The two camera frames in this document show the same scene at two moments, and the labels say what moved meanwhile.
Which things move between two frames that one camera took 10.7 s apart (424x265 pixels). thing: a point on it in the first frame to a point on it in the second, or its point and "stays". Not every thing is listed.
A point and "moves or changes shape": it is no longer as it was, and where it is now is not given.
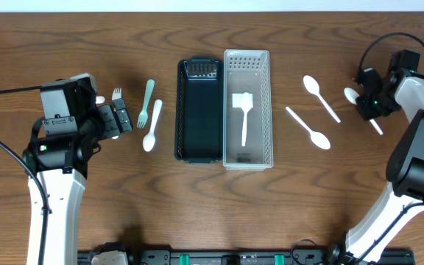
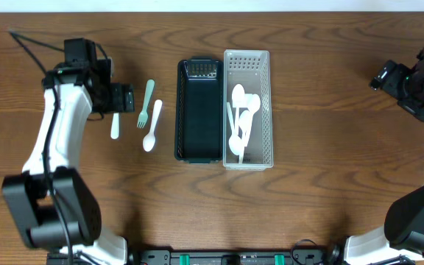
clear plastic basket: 247,125 stays
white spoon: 352,95 to 245,122
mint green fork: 143,114 stays
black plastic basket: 199,121 stays
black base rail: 305,253 stays
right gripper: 366,113 to 403,72
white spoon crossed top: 247,104 moves or changes shape
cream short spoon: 149,141 stays
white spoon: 313,87 to 238,98
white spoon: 316,138 to 235,142
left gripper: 107,120 to 124,98
